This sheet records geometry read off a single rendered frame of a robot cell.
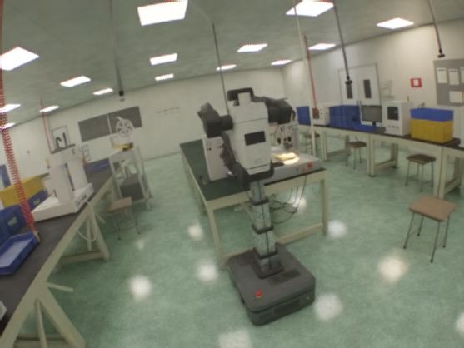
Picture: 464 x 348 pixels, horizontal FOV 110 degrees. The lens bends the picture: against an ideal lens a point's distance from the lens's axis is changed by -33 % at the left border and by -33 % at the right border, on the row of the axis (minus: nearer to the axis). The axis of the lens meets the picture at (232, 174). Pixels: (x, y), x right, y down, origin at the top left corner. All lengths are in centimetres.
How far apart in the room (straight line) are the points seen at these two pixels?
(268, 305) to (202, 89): 858
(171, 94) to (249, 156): 809
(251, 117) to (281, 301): 122
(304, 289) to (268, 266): 32
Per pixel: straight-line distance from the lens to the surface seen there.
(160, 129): 935
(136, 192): 429
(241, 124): 139
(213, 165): 248
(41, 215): 293
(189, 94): 941
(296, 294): 177
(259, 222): 163
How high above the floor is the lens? 149
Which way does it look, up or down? 16 degrees down
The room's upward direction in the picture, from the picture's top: 10 degrees counter-clockwise
